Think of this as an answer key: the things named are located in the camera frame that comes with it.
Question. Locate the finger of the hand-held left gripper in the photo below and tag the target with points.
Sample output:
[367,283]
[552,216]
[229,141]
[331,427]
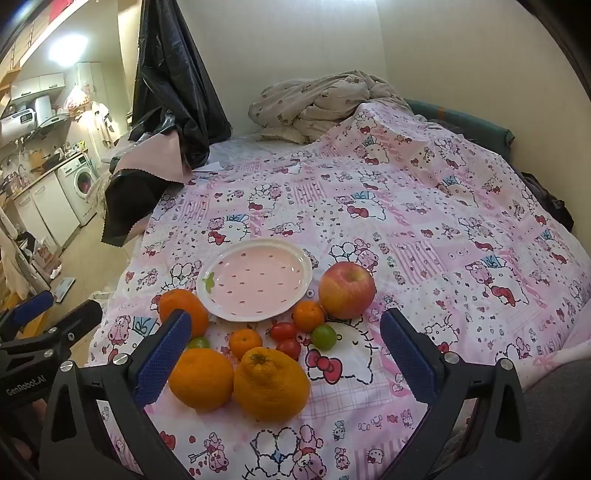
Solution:
[69,325]
[32,308]

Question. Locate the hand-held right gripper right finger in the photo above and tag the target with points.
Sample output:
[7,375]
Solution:
[408,357]

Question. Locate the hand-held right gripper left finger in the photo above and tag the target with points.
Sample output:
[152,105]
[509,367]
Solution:
[161,357]

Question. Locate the green lime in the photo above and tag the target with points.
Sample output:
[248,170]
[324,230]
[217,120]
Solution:
[323,337]
[200,343]

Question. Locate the large orange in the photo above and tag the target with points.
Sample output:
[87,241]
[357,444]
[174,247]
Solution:
[184,301]
[203,378]

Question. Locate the red apple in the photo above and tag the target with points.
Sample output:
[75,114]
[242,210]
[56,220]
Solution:
[346,290]

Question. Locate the bumpy dekopon orange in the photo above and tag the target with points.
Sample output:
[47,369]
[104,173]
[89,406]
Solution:
[271,387]

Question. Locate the pink strawberry plate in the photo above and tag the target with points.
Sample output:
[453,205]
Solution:
[256,281]

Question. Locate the white floor scale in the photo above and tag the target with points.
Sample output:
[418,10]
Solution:
[66,288]

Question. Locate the small tangerine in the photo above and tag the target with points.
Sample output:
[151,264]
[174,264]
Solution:
[245,344]
[308,316]

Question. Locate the white kitchen cabinets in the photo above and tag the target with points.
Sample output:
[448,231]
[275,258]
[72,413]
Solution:
[44,212]

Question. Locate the red cherry tomato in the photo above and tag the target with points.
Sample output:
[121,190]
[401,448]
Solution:
[283,331]
[288,349]

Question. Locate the white washing machine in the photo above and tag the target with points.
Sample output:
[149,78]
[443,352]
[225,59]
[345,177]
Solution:
[81,184]

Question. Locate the pink plush pillow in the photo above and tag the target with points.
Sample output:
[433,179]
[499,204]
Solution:
[554,364]

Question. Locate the pink cartoon printed blanket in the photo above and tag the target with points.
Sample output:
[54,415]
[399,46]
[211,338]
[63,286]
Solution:
[415,207]

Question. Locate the pink cloth with black backing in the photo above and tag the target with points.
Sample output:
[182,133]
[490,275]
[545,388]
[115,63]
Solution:
[152,157]

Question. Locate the white water heater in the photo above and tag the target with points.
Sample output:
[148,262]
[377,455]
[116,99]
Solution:
[42,110]

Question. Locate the dark cloth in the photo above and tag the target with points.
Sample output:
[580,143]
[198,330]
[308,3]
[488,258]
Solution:
[549,203]

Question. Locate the green bed headboard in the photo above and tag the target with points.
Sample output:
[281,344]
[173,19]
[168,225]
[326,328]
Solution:
[475,124]

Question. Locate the ceiling light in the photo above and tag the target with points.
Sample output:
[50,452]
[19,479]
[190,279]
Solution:
[67,50]

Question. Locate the black plastic sheet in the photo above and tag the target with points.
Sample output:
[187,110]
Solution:
[180,83]

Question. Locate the crumpled beige quilt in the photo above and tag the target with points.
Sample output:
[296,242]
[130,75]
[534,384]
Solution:
[314,101]

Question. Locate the white wall cabinets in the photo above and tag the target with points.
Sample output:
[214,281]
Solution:
[39,83]

